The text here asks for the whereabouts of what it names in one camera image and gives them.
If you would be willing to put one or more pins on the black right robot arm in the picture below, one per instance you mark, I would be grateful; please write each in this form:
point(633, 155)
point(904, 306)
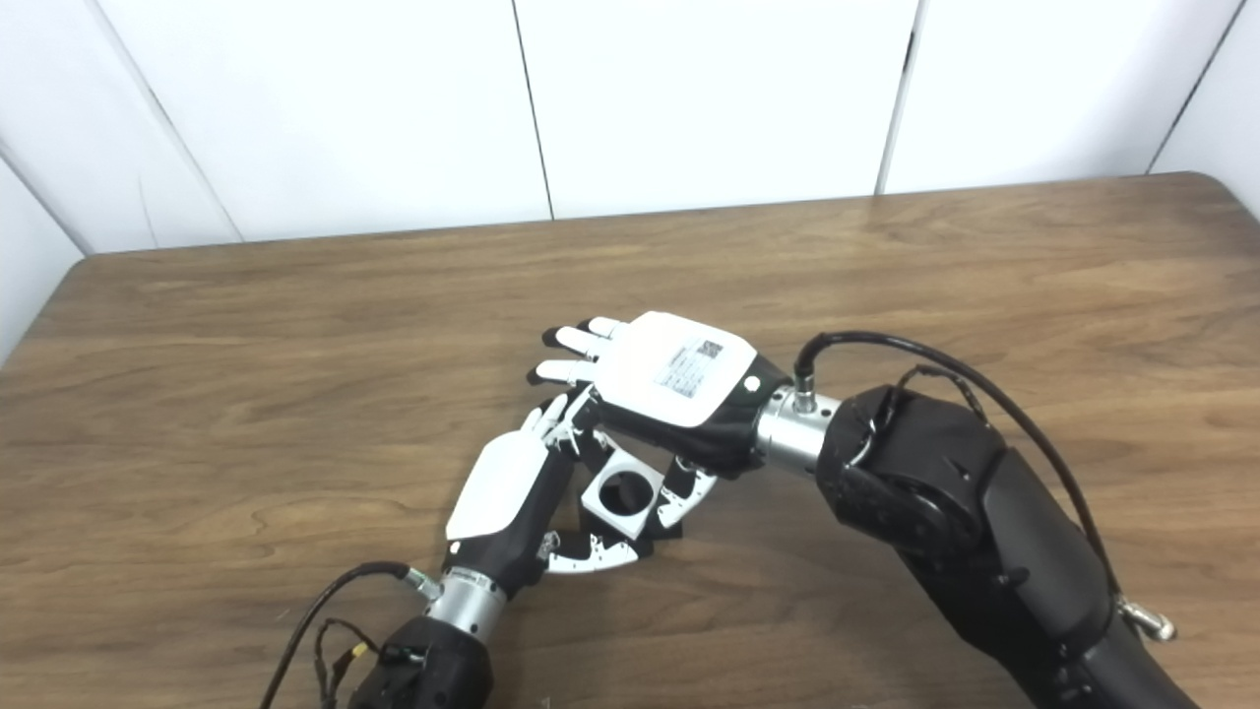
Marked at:
point(984, 532)

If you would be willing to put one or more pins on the white and black right hand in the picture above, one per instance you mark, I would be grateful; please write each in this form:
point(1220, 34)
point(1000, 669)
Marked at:
point(679, 374)

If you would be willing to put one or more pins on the white and black left hand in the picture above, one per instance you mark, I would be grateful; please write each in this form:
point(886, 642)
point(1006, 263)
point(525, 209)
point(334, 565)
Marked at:
point(502, 483)

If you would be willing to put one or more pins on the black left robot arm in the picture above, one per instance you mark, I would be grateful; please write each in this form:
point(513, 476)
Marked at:
point(433, 670)

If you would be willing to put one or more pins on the white square piece with hole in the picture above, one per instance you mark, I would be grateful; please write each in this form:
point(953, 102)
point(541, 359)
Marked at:
point(600, 507)

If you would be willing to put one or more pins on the black peg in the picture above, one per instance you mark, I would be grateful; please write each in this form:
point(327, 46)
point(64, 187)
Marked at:
point(622, 492)

